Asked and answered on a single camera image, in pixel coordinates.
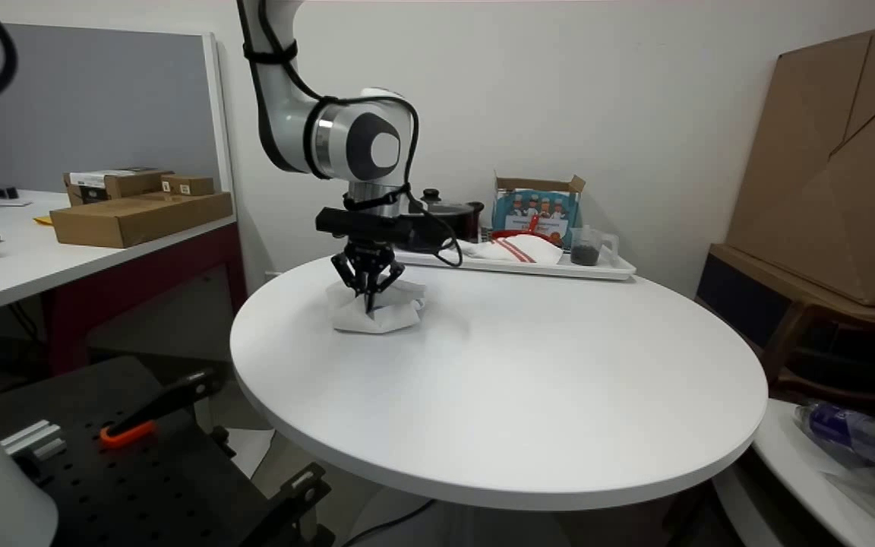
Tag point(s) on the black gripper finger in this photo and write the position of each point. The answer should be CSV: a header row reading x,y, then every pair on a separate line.
x,y
389,271
346,269

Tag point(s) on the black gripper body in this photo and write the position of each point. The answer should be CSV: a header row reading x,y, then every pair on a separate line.
x,y
372,249

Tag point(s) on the white towel with blue stripes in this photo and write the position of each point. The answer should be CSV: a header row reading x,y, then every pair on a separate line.
x,y
396,315

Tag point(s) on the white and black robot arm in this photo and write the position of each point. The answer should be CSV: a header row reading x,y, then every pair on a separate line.
x,y
356,140

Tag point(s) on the black pot with lid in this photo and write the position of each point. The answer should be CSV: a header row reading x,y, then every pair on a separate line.
x,y
462,215

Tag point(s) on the red and white cloth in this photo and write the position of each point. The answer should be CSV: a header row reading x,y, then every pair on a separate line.
x,y
518,249

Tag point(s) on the blue printed carton box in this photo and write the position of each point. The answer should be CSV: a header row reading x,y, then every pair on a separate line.
x,y
531,212

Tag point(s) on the white rectangular tray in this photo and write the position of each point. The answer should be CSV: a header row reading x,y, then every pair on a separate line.
x,y
560,271

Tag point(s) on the tiny brown cardboard box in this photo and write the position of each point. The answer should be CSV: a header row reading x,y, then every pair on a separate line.
x,y
185,187

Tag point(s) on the small dark round object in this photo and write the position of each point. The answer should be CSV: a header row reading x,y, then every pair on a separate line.
x,y
583,256

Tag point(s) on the clear plastic cup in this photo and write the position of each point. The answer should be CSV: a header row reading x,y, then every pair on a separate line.
x,y
608,248

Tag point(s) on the flat brown cardboard box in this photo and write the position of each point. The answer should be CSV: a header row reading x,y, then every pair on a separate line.
x,y
135,215

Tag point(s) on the open small cardboard box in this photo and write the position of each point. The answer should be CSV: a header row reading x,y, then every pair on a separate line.
x,y
113,187

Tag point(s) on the black perforated breadboard table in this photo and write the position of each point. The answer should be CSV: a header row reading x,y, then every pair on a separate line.
x,y
153,488

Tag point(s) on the grey partition panel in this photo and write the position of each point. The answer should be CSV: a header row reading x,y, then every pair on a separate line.
x,y
103,101

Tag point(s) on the silver aluminium extrusion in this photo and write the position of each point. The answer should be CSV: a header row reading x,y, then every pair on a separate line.
x,y
30,438

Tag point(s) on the dark wooden cabinet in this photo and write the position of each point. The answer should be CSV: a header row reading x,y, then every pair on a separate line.
x,y
751,291

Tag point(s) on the white round side table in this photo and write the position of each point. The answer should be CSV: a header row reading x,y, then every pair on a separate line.
x,y
791,476

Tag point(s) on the large brown cardboard box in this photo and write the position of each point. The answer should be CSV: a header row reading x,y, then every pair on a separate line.
x,y
841,182

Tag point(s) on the white desk with red frame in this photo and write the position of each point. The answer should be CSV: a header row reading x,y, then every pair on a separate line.
x,y
13,269

